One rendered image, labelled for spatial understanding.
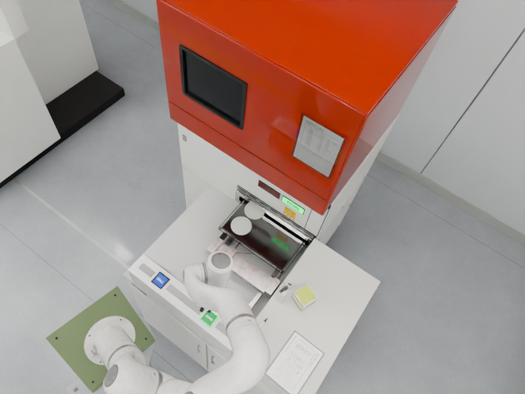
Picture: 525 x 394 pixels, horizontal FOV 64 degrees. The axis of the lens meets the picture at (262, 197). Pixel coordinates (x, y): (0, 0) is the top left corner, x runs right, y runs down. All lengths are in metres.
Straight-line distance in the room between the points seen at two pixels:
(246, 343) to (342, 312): 0.80
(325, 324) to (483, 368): 1.57
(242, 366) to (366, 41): 1.06
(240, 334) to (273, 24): 0.96
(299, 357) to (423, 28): 1.29
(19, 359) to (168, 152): 1.69
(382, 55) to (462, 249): 2.23
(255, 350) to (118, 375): 0.47
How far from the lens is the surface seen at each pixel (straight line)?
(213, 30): 1.45
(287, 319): 1.80
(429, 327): 3.10
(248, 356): 1.13
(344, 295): 1.89
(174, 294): 1.83
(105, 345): 1.69
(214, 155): 2.01
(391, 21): 1.63
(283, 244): 2.00
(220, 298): 1.28
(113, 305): 1.76
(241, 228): 2.01
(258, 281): 1.93
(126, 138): 3.53
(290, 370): 1.76
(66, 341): 1.77
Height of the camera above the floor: 2.68
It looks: 57 degrees down
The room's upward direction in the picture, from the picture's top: 11 degrees clockwise
